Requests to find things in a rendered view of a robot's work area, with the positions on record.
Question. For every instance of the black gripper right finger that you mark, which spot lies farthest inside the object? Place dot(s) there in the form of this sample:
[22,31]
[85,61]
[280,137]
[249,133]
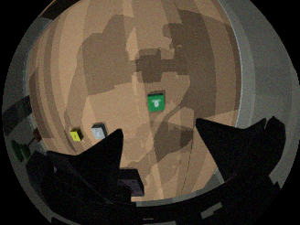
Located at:
[227,144]

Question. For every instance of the yellow block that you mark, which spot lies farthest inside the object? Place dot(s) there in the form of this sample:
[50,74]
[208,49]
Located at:
[76,134]

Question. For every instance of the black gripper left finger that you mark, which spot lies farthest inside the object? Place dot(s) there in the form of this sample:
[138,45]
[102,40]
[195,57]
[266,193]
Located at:
[97,167]

